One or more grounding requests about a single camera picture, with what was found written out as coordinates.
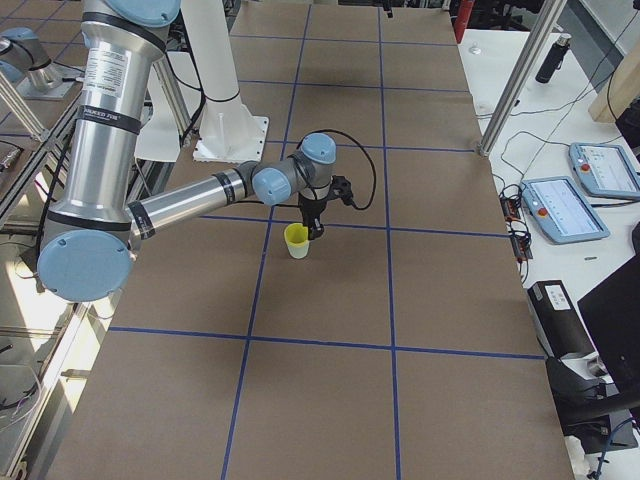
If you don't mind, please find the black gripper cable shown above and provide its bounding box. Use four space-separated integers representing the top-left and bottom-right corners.
314 129 377 211

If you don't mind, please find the near teach pendant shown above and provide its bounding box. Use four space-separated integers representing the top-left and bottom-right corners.
521 176 610 244

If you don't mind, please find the far teach pendant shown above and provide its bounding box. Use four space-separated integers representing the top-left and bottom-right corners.
569 143 639 200

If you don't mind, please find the teach pendant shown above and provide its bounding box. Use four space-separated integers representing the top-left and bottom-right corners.
569 143 639 200
521 176 610 244

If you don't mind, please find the brown paper table mat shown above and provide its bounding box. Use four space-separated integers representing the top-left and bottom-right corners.
48 2 572 479

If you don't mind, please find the black box with label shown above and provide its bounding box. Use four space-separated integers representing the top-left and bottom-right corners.
527 280 595 360

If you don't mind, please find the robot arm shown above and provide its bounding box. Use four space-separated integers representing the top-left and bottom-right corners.
37 1 336 302

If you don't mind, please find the aluminium frame post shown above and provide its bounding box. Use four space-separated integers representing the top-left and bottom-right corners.
477 0 567 157

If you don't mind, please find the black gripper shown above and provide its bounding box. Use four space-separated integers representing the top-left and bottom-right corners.
298 195 328 241

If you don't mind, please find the yellow cup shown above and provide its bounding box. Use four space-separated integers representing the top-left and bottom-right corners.
284 223 309 249

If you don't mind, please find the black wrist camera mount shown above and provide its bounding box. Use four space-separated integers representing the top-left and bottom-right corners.
331 175 355 207

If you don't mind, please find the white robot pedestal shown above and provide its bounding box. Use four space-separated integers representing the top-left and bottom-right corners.
128 0 270 165

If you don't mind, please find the green cup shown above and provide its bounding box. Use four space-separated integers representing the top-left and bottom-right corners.
286 241 310 259

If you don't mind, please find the black water bottle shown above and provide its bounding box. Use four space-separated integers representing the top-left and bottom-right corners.
535 33 572 84

